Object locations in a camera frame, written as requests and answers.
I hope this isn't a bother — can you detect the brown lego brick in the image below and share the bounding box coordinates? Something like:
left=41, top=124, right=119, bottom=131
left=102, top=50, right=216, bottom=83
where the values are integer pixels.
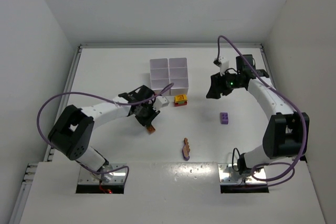
left=146, top=125, right=155, bottom=134

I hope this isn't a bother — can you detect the yellow lego brick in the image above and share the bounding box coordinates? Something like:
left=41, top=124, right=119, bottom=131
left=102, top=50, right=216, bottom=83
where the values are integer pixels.
left=174, top=94, right=187, bottom=103

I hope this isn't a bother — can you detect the purple square lego brick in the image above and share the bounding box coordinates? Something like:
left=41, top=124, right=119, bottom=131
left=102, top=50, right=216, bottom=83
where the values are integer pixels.
left=220, top=112, right=229, bottom=125

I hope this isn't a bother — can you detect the orange-brown long lego brick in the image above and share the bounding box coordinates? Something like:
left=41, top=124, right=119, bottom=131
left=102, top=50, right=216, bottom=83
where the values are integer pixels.
left=182, top=137, right=190, bottom=158

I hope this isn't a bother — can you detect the purple long lego brick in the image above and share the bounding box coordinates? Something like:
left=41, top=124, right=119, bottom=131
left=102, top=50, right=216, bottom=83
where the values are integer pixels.
left=182, top=144, right=190, bottom=161

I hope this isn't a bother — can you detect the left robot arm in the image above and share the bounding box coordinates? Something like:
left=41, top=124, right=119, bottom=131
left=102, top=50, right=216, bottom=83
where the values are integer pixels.
left=48, top=85, right=169, bottom=174

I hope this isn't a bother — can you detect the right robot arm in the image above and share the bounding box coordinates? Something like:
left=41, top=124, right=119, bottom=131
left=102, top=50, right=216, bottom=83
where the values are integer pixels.
left=206, top=55, right=310, bottom=174

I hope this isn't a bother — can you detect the white compartment container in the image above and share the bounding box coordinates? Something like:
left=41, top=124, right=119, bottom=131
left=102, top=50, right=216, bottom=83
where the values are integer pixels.
left=149, top=58, right=189, bottom=96

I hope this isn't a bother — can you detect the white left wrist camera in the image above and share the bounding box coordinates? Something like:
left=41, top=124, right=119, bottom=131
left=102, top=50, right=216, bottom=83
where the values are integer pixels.
left=155, top=96, right=169, bottom=110

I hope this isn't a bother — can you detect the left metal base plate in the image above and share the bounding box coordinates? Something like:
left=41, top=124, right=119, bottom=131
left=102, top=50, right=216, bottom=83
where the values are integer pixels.
left=78, top=163, right=129, bottom=186

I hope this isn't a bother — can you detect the metal base plate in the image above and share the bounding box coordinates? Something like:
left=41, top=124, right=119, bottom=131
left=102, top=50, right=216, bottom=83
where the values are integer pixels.
left=78, top=163, right=129, bottom=186
left=218, top=163, right=267, bottom=186

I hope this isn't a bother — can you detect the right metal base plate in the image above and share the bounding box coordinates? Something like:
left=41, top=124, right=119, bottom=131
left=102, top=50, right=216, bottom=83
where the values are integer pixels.
left=218, top=163, right=267, bottom=186

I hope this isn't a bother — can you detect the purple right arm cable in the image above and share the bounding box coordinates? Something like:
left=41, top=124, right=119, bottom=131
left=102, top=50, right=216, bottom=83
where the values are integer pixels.
left=217, top=35, right=308, bottom=188

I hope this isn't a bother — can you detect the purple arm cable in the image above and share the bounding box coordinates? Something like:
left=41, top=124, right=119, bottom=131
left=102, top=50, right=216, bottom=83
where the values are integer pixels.
left=36, top=82, right=175, bottom=183
left=217, top=35, right=308, bottom=188

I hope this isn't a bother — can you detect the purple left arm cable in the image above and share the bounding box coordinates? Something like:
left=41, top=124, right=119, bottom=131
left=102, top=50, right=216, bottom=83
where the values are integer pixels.
left=36, top=82, right=175, bottom=183

